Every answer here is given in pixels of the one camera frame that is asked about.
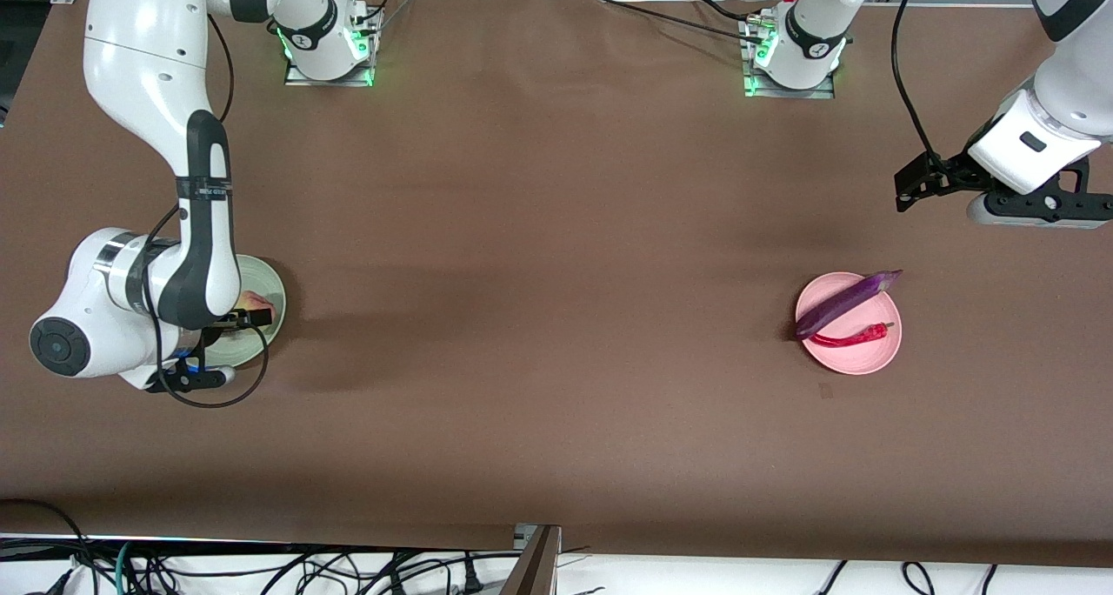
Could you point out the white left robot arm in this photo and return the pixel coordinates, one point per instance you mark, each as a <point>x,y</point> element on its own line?
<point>1069,99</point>

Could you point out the purple eggplant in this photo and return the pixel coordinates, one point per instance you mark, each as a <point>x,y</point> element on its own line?
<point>839,308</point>

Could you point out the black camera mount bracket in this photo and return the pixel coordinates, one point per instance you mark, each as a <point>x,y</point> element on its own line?
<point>1052,202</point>
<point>187,377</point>

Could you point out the pale green plate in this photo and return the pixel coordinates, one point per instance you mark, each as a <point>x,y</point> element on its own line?
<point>274,286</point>

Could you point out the brown table cover cloth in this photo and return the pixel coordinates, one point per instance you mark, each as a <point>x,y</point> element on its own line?
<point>556,447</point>

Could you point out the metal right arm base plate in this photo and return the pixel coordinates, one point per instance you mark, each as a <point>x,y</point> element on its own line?
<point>348,82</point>

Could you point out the pale pink green peach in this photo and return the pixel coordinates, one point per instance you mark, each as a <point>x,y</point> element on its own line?
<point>256,301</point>

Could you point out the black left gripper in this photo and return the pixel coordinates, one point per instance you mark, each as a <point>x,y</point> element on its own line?
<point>955,175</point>

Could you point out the red chili pepper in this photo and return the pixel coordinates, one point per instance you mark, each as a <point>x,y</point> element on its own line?
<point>856,337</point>

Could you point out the black left camera mount bracket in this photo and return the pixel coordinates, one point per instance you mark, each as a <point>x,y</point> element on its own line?
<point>1052,202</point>

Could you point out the pink plate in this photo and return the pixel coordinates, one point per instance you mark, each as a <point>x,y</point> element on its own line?
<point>856,358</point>

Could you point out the aluminium profile post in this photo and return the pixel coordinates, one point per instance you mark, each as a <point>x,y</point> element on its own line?
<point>532,564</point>

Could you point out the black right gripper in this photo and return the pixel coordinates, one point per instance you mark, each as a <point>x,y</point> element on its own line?
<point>228,320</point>

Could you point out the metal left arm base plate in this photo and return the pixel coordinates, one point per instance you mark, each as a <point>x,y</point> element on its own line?
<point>817,94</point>

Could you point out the black right camera mount bracket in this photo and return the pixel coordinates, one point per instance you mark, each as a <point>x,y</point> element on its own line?
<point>187,377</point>

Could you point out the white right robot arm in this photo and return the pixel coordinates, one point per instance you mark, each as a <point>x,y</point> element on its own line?
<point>148,73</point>

